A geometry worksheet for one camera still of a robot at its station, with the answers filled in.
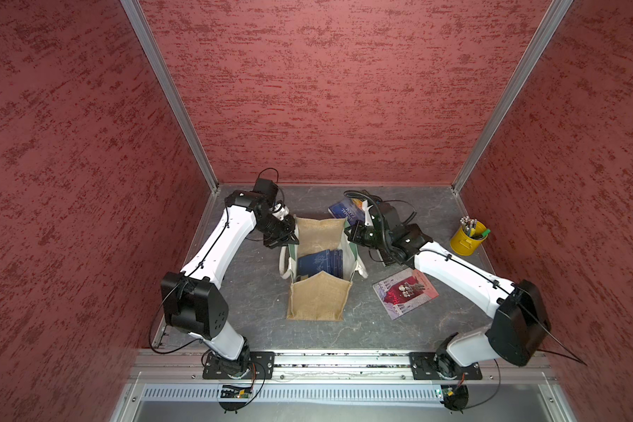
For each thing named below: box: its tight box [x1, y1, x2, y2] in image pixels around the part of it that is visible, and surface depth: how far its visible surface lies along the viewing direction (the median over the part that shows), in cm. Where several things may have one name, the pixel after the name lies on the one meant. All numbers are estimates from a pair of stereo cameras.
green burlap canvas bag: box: [279, 217, 369, 321], surface depth 82 cm
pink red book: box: [371, 267, 440, 321], surface depth 89 cm
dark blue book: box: [297, 248, 343, 279], surface depth 91 cm
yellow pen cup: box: [450, 219, 488, 256], surface depth 94 cm
